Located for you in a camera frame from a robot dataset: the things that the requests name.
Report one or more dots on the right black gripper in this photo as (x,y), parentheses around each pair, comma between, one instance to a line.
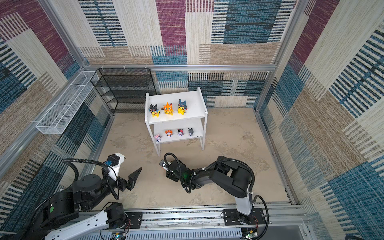
(172,177)

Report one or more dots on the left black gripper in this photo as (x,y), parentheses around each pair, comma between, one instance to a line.
(132,179)

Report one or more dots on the pink hood Doraemon figure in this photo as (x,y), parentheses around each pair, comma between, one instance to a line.
(158,138)

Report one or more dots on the orange crab hood Doraemon figure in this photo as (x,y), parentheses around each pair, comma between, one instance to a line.
(169,133)

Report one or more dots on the red hat Doraemon figure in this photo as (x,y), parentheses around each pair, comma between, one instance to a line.
(180,132)

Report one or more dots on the grey hood Doraemon figure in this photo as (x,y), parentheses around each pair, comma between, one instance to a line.
(190,132)

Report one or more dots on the orange yellow Pokemon figure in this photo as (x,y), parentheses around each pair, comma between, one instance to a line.
(168,109)

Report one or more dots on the black blue Luxray figure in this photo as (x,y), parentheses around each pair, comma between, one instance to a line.
(155,112)

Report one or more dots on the blue hood Pikachu figure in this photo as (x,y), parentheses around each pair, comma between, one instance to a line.
(182,107)

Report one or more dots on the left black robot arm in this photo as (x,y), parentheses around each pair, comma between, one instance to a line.
(82,195)

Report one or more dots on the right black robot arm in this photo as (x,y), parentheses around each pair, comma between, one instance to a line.
(231,175)

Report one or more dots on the white two-tier shelf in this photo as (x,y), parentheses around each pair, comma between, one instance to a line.
(196,117)

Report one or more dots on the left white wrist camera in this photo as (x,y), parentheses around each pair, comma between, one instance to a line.
(114,162)

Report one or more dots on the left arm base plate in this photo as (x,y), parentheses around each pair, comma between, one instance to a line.
(133,220)

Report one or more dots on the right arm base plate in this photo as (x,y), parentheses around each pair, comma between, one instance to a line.
(233,218)

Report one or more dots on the black wire mesh rack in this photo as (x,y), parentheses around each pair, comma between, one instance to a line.
(124,90)

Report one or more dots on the white wire mesh basket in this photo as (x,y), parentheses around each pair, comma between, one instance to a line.
(58,117)

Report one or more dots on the aluminium mounting rail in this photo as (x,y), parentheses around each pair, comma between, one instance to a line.
(286,222)

